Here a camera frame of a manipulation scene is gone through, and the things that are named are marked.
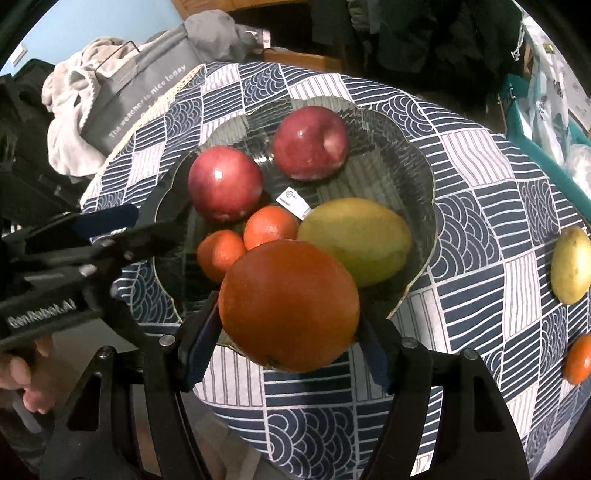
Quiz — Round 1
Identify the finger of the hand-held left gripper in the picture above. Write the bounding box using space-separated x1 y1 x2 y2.
25 204 140 257
14 220 190 282

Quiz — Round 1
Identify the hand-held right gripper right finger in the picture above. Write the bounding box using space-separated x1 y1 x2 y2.
355 316 532 480

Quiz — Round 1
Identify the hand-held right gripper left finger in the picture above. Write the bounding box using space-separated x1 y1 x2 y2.
39 291 225 480

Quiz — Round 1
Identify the small tangerine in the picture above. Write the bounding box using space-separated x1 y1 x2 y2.
244 205 300 251
197 230 247 284
563 335 591 385

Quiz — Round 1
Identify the large orange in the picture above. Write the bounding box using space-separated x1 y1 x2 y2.
218 239 361 373

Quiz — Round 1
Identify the yellow-green mango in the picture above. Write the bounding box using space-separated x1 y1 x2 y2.
298 198 413 288

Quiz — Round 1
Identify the dark red apple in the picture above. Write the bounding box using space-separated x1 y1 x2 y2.
271 106 349 181

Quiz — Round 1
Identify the ribbed glass plate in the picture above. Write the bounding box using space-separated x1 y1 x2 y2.
152 97 437 354

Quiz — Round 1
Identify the person's left hand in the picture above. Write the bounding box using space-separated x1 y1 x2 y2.
0 336 56 414

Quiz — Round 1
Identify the beige towel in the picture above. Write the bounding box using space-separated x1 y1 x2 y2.
41 39 139 178

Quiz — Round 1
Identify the grey fabric bag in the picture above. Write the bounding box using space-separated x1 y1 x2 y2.
81 21 259 155

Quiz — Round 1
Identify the white paper label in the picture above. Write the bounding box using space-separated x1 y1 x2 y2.
276 187 315 220

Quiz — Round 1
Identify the navy white patterned tablecloth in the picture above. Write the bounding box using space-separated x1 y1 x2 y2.
81 61 591 480

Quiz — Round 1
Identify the yellow pear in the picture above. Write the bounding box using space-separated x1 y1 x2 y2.
551 226 591 305

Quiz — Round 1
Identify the grey cloth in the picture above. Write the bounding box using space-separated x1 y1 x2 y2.
185 9 271 61

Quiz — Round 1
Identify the wooden cabinet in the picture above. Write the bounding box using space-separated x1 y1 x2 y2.
171 0 347 71

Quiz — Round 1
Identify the teal box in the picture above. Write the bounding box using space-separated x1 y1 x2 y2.
499 74 591 195

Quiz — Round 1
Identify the clear plastic bag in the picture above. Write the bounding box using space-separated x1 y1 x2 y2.
563 144 591 185

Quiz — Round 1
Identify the white printed plastic bag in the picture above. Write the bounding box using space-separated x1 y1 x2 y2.
522 18 591 153

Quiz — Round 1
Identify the dark hanging clothing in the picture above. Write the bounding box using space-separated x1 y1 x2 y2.
346 0 527 93

